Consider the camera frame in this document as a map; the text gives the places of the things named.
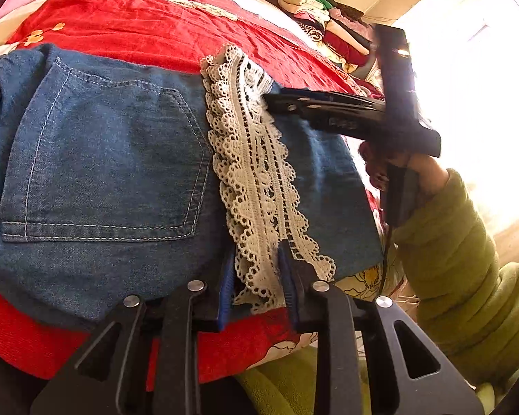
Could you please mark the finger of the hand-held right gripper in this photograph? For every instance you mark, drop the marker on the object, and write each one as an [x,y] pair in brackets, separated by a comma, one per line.
[292,106]
[337,97]

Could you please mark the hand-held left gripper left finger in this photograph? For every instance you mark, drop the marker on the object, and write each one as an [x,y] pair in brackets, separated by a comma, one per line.
[225,298]

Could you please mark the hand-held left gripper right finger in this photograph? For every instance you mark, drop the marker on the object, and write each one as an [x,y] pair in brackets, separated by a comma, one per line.
[287,285]

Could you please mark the blue denim pants lace trim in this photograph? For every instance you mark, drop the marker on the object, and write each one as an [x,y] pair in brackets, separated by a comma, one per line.
[112,160]

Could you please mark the person's right forearm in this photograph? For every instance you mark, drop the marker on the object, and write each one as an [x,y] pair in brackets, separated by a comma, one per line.
[450,268]

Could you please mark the person's right hand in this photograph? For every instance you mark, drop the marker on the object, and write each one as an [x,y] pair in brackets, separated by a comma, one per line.
[372,160]

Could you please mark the pile of folded clothes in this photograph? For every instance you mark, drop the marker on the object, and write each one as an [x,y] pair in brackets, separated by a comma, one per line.
[328,30]

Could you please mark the green fleece jacket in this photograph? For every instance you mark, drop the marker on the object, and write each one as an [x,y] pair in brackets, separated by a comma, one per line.
[281,380]

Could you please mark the cream bed sheet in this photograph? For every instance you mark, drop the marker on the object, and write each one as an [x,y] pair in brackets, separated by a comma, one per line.
[259,8]

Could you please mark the red floral quilt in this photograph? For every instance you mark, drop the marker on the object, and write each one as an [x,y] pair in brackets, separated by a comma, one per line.
[155,21]

